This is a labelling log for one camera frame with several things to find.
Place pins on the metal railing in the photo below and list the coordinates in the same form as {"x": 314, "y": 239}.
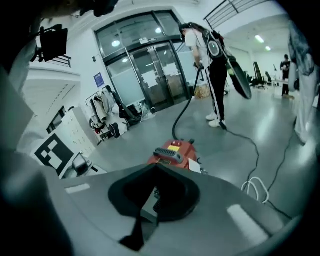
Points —
{"x": 237, "y": 11}

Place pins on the black wall monitor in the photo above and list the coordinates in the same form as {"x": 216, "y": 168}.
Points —
{"x": 53, "y": 42}

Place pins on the red vacuum cleaner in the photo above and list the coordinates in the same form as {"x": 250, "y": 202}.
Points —
{"x": 175, "y": 152}

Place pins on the blue wall sign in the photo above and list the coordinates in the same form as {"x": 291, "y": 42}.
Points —
{"x": 98, "y": 80}

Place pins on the white pegboard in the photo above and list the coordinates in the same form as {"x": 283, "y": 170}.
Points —
{"x": 77, "y": 132}

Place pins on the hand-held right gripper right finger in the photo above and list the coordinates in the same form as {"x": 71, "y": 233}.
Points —
{"x": 220, "y": 195}

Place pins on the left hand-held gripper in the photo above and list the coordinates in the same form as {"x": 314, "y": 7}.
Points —
{"x": 53, "y": 156}

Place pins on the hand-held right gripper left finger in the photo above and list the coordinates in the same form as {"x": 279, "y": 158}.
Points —
{"x": 95, "y": 200}

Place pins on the glass double door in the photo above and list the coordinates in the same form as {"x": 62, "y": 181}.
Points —
{"x": 150, "y": 65}

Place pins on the pale grey fabric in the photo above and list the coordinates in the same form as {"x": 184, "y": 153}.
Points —
{"x": 306, "y": 100}

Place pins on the coat rack with clothes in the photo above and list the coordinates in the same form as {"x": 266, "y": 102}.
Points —
{"x": 107, "y": 112}

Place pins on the black office chair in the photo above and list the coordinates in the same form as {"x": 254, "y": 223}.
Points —
{"x": 260, "y": 78}

